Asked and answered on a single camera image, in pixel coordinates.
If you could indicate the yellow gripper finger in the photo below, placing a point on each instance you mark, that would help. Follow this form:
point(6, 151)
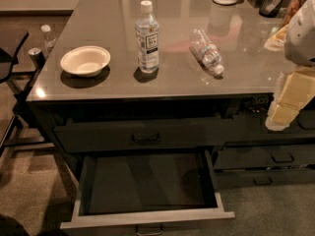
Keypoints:
point(299, 88)
point(279, 117)

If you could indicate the clear blue-label water bottle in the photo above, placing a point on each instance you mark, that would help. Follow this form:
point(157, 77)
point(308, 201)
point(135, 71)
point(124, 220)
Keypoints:
point(147, 36)

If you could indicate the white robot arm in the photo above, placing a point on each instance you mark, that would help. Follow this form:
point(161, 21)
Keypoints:
point(299, 48)

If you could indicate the dark top right drawer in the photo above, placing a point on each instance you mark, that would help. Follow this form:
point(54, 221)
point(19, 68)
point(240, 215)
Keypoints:
point(251, 127)

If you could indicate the dark drawer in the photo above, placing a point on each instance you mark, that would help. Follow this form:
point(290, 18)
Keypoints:
point(251, 127)
point(229, 180)
point(160, 133)
point(231, 158)

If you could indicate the dark right middle drawer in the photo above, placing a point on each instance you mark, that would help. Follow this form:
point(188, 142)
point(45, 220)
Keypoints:
point(231, 158)

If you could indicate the dark right bottom drawer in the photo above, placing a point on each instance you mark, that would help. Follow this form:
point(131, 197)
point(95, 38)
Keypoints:
point(229, 180)

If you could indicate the dark top left drawer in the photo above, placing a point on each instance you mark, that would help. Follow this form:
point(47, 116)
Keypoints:
point(160, 133)

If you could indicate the crushed clear plastic bottle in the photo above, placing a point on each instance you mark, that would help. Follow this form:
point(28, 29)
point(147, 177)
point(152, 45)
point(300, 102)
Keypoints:
point(207, 51)

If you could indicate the open middle drawer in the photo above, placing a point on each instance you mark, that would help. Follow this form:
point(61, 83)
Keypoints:
point(146, 194)

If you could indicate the small bottle on chair side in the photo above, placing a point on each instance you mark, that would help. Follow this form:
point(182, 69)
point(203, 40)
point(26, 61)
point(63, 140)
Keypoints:
point(49, 37)

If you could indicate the jar of snacks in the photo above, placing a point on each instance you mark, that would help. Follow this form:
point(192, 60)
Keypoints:
point(293, 5)

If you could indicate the white paper bowl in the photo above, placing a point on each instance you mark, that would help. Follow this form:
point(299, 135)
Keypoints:
point(85, 61)

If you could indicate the metal soda can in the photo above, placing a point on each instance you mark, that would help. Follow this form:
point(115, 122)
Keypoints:
point(37, 58)

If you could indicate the dark chair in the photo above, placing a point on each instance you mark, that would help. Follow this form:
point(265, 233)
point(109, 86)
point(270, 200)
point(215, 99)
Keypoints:
point(20, 83)

